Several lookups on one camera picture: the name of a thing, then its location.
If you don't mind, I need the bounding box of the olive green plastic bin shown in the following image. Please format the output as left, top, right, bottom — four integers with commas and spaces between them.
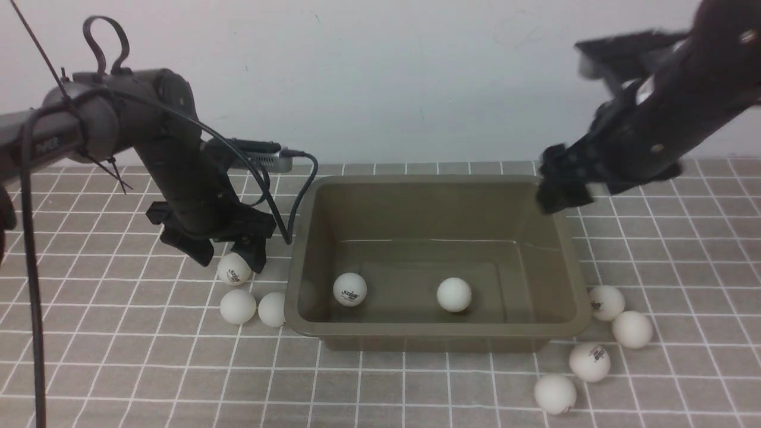
284, 174, 592, 353

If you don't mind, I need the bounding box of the white ball frontmost right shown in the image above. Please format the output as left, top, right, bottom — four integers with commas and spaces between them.
534, 374, 578, 416

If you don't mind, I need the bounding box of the plain white ping-pong ball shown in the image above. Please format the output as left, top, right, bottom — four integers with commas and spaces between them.
219, 289, 257, 325

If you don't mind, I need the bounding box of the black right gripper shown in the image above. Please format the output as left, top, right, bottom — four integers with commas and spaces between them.
536, 97, 683, 216

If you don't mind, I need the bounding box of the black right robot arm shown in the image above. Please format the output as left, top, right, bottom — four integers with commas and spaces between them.
536, 1, 760, 215

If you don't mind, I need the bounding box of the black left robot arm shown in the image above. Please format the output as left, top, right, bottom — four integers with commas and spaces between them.
27, 70, 276, 273

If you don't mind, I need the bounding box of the grey checkered tablecloth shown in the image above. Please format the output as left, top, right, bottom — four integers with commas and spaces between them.
33, 158, 760, 427

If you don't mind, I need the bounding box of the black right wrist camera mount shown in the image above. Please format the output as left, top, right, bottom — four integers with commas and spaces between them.
574, 28, 688, 97

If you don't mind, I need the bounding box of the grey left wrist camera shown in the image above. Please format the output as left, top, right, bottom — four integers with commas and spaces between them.
201, 138, 293, 174

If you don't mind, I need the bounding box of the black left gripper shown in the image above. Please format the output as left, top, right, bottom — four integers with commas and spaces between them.
144, 137, 275, 274

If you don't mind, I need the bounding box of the white ball with logo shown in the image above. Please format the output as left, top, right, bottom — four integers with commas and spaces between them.
588, 285, 625, 322
217, 252, 253, 287

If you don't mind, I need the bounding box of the black camera cable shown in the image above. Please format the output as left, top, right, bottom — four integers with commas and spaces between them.
18, 89, 319, 428

